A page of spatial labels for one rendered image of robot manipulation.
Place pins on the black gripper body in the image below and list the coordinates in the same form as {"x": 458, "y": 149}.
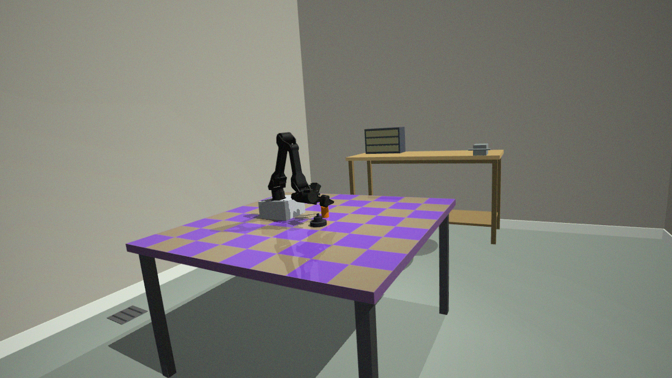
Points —
{"x": 324, "y": 200}

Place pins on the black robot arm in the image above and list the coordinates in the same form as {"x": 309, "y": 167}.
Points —
{"x": 305, "y": 193}

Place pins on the dark grey round pedestal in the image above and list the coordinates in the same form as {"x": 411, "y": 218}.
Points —
{"x": 318, "y": 221}

